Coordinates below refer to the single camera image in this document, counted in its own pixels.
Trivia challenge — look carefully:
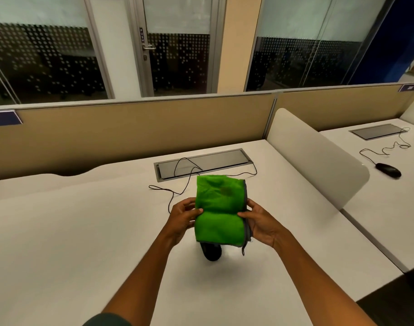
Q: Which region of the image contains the person's right hand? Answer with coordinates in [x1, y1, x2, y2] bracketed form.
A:
[237, 198, 291, 249]

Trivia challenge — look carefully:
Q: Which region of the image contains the person's left hand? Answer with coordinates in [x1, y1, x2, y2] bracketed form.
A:
[163, 197, 204, 247]

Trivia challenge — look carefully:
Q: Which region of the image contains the green microfiber cloth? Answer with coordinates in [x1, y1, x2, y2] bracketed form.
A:
[194, 175, 252, 256]

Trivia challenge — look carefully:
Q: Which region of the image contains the person's right forearm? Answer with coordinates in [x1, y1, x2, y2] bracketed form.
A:
[272, 231, 377, 326]

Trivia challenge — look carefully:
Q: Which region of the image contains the person's left forearm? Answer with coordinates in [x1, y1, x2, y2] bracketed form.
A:
[102, 231, 180, 326]

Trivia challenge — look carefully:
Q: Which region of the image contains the black computer mouse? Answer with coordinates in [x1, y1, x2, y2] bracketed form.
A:
[200, 242, 223, 262]
[375, 163, 402, 179]

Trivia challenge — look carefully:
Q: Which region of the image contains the beige desk partition panel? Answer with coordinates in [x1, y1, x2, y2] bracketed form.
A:
[276, 82, 414, 132]
[0, 92, 276, 182]

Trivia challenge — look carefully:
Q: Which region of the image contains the dotted glass window panel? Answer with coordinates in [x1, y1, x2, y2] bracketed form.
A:
[244, 0, 397, 92]
[0, 0, 115, 106]

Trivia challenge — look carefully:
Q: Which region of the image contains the black mouse cable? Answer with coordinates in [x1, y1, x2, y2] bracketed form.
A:
[149, 157, 258, 214]
[359, 127, 412, 165]

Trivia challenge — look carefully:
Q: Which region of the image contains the grey desk cable hatch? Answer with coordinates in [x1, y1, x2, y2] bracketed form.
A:
[154, 148, 254, 182]
[349, 124, 407, 141]

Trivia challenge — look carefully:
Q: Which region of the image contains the glass door with metal frame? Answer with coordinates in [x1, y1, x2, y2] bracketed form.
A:
[127, 0, 225, 98]

